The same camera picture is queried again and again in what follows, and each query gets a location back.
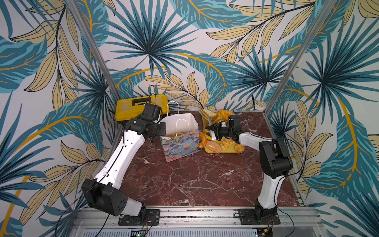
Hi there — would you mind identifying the left aluminium corner post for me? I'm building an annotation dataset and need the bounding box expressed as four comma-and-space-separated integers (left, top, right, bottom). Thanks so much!
67, 0, 121, 101

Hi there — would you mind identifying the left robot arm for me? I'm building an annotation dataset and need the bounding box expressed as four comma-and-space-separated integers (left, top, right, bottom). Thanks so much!
82, 103, 199, 221

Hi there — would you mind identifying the long striped bread loaf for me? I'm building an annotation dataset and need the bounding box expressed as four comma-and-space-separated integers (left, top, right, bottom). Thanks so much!
220, 139, 235, 151

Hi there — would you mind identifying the yellow tool box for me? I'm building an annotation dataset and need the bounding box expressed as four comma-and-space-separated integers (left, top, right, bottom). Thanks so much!
115, 94, 170, 122

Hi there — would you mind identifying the floral paper bag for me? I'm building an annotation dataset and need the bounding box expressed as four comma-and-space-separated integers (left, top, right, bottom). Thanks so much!
160, 105, 199, 163

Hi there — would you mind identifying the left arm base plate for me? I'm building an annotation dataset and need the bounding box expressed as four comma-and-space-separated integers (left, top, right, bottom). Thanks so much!
118, 209, 160, 226

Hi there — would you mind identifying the triangle sandwich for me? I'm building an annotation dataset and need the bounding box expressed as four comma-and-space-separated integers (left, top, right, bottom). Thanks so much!
200, 108, 218, 119

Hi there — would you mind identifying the ring shaped twisted bread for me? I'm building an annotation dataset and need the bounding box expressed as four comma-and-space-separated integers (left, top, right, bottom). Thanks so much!
198, 132, 212, 149

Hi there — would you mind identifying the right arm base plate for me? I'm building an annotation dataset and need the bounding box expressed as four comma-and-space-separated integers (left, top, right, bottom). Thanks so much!
234, 208, 281, 225

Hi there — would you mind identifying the yellow plastic tray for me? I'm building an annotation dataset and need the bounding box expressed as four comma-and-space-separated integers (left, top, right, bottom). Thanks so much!
198, 117, 245, 154

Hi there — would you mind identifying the braided golden bread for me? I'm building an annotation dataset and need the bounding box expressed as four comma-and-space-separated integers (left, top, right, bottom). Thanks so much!
217, 110, 234, 122

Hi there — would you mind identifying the aluminium corner post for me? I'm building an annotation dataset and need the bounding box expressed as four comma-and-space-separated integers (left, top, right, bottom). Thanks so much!
263, 0, 337, 118
67, 0, 121, 101

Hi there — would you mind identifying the aluminium front rail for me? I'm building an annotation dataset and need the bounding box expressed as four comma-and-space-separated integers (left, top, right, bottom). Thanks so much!
69, 206, 328, 237

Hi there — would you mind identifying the round flat bun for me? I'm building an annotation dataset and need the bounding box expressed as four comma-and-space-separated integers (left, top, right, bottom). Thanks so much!
205, 141, 222, 153

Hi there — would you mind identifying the right aluminium corner post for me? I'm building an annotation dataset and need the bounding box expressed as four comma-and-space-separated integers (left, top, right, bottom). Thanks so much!
263, 0, 337, 118

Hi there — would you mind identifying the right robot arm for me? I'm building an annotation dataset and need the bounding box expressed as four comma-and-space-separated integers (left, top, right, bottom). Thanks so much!
206, 115, 293, 211

